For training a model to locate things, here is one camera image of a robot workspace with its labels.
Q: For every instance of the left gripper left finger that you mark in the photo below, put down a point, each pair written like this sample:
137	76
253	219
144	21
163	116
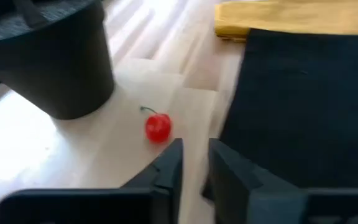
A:
166	180

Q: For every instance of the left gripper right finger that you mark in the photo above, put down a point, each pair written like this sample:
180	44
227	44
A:
232	186

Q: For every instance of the red toy cherry with stem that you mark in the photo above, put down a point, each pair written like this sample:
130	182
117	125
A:
158	128

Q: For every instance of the black cloth with white tag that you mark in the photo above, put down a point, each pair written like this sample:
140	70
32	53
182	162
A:
306	109

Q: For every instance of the leafy green plant, black pot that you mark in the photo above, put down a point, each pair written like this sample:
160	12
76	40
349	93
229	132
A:
57	62

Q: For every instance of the yellow cloth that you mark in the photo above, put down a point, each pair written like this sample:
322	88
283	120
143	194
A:
291	15

